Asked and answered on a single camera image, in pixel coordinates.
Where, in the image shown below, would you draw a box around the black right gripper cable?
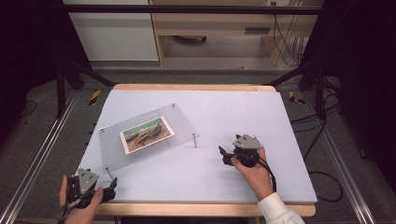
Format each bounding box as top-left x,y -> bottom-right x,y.
257,156 -> 277,193

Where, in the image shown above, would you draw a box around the wooden table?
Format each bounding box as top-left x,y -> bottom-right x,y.
94,83 -> 317,217

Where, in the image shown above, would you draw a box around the black horizontal metal bar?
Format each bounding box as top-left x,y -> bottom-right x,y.
62,4 -> 323,16

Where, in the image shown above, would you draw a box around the clear acrylic photo frame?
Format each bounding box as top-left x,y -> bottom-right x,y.
98,103 -> 200,182

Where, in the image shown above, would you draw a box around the looped black floor cable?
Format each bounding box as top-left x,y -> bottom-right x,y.
303,119 -> 344,203

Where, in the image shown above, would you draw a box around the person's right hand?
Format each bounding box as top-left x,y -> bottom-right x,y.
231,136 -> 275,202

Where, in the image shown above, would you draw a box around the black metal stand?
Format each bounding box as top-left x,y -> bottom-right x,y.
55,59 -> 117,119
264,59 -> 328,120

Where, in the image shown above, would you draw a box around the white cabinet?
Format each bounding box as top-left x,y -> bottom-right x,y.
63,0 -> 160,62

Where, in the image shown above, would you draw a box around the aluminium floor rail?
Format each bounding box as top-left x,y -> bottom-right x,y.
303,91 -> 376,224
0,90 -> 78,224

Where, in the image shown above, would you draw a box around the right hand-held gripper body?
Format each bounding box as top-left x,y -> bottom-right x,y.
232,133 -> 264,168

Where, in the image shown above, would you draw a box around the black curtain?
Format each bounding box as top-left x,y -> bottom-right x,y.
300,0 -> 396,188
0,0 -> 92,147

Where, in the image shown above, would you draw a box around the grey desk label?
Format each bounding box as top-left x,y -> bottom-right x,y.
244,27 -> 271,35

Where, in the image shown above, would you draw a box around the hanging black desk cables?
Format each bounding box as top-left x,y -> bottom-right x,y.
273,1 -> 309,67

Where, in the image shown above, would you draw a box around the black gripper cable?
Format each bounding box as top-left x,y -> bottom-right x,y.
257,156 -> 277,193
55,203 -> 71,221

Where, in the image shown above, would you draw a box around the thin black floor cable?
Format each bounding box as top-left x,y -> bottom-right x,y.
20,100 -> 38,119

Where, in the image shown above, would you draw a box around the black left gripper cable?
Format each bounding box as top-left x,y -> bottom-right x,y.
55,203 -> 71,221

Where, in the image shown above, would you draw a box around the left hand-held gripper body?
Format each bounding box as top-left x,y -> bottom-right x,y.
65,168 -> 101,209

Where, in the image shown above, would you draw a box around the person's left hand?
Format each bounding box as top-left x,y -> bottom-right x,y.
59,175 -> 105,224

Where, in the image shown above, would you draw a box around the black floor cable bundle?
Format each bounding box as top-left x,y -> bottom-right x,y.
290,104 -> 340,133

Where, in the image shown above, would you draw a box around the boat picture print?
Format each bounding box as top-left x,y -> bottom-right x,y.
119,116 -> 176,155

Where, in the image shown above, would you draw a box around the light wooden desk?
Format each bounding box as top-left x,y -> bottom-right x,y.
148,0 -> 325,67

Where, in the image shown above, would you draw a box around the white table mat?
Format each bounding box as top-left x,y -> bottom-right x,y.
78,89 -> 318,204

